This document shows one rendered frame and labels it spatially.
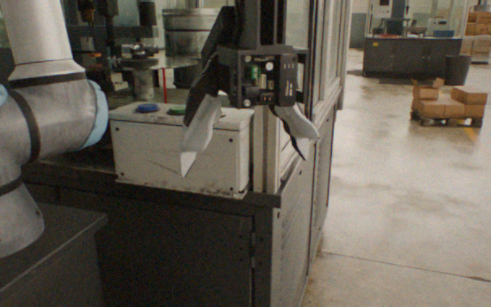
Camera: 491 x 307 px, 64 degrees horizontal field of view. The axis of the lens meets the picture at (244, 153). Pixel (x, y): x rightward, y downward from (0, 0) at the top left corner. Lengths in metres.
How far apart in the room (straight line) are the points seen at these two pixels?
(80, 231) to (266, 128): 0.37
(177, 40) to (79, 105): 1.19
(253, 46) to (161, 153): 0.46
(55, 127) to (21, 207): 0.13
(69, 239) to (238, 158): 0.31
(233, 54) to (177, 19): 1.48
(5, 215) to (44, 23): 0.29
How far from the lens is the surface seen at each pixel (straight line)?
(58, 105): 0.68
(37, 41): 0.70
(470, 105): 4.60
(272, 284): 0.92
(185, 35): 1.82
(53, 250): 0.66
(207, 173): 0.75
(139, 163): 0.82
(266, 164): 0.77
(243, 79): 0.37
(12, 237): 0.68
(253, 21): 0.36
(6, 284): 0.62
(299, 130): 0.46
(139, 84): 1.19
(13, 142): 0.65
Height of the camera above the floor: 1.07
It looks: 19 degrees down
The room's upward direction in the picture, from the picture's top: straight up
